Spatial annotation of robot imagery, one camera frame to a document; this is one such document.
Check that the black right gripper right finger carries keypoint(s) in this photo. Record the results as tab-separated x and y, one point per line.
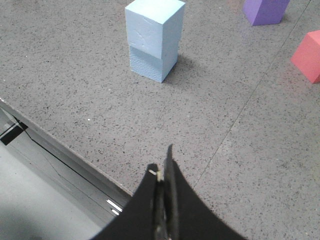
187	217

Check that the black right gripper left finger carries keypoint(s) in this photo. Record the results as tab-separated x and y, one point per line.
143	218

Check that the light blue foam block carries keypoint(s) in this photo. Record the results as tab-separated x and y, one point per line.
151	67
153	26

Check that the red foam block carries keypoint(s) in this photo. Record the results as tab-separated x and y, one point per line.
307	56

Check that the purple smooth foam block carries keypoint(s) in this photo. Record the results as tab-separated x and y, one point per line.
264	12

